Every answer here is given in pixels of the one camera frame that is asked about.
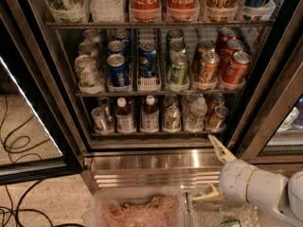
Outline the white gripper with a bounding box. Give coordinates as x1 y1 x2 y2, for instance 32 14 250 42
192 134 256 201

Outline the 7up can shelf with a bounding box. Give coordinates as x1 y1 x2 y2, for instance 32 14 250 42
163 94 179 109
164 106 181 130

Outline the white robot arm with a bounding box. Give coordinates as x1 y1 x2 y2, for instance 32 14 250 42
193 134 303 227

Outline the green can in bin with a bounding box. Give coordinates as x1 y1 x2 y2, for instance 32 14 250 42
219 219 242 227

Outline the front bronze can bottom right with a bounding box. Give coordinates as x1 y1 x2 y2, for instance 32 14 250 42
207 105 228 130

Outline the bronze can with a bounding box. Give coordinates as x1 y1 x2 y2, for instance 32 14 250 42
207 105 228 130
207 93 225 114

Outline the rear bronze can bottom right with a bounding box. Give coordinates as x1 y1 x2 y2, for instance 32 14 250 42
207 93 225 114

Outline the front gold can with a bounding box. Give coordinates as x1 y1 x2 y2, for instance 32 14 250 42
195 51 221 83

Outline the gold can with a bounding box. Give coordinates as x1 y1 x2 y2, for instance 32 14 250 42
195 51 221 83
192 38 215 66

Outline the front red coke can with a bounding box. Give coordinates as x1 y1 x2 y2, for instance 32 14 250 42
223 51 251 84

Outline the red coke can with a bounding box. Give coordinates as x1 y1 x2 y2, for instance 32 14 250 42
215 27 237 53
219 39 244 75
223 51 251 84

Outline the steel fridge base grille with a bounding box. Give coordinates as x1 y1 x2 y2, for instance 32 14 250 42
81 148 223 193

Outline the front silver can bottom left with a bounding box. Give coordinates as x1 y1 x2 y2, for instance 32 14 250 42
91 107 110 133

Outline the silver can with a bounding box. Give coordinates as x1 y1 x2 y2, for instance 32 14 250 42
91 107 110 133
97 97 113 117

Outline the middle red coke can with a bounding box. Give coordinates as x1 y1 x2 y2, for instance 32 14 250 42
219 39 244 75

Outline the rear gold can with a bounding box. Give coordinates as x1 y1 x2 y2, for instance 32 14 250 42
192 38 215 66

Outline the single pepsi can centre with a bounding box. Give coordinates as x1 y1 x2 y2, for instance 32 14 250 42
138 40 157 78

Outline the rear silver can bottom left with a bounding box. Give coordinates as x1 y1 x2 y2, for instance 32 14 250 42
97 97 113 117

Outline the front blue pepsi can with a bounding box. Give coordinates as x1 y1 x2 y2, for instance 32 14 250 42
107 54 130 87

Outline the blue pepsi can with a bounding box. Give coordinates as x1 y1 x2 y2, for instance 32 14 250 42
108 41 127 57
113 28 131 46
107 54 130 87

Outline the rear red coke can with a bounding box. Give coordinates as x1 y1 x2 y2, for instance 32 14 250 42
215 27 237 53

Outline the front white green can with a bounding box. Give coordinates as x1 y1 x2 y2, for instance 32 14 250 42
75 55 101 88

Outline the white green can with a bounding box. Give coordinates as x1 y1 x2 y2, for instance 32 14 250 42
75 55 101 88
82 29 101 45
78 41 99 67

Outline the middle blue pepsi can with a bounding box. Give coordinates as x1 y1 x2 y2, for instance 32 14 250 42
108 41 127 57

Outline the rear blue pepsi can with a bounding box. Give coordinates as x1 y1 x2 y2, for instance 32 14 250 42
113 28 131 46

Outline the middle white green can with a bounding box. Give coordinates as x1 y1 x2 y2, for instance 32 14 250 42
78 41 99 67

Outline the open glass fridge door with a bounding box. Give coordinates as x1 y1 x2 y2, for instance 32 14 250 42
0 0 84 184

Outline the rear white green can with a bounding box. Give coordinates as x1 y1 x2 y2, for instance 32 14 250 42
82 29 101 45

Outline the clear bottle top shelf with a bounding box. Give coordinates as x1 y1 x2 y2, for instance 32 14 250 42
90 0 124 23

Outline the right clear plastic bin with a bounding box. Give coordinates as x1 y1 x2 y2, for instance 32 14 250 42
187 188 279 227

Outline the clear plastic bin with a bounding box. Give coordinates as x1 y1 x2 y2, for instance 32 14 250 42
187 188 279 227
90 186 189 227

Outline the front clear water bottle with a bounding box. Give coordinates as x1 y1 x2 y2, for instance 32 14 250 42
185 97 207 132

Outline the clear water bottle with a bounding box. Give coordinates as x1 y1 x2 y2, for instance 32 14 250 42
182 94 203 117
185 97 207 132

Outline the rear clear water bottle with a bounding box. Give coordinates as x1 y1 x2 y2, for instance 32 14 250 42
182 94 203 117

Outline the right tea bottle white cap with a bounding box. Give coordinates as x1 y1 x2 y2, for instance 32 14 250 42
141 96 159 132

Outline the tea bottle white cap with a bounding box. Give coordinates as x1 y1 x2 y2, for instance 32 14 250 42
141 96 159 132
116 97 135 133

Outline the left tea bottle white cap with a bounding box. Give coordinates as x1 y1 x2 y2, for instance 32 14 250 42
116 97 135 133

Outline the left clear plastic bin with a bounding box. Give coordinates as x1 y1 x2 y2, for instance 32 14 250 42
90 186 189 227

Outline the right coca-cola bottle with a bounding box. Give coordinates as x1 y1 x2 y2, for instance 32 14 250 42
166 0 199 21

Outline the coca-cola bottle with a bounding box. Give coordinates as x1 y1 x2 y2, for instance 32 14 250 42
131 0 161 22
166 0 199 21

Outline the gold label bottle top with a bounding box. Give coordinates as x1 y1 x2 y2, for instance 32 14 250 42
205 0 236 21

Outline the left coca-cola bottle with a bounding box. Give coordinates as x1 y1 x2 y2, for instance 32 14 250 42
131 0 161 22

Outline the right fridge door frame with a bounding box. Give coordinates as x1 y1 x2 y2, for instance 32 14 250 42
228 4 303 171

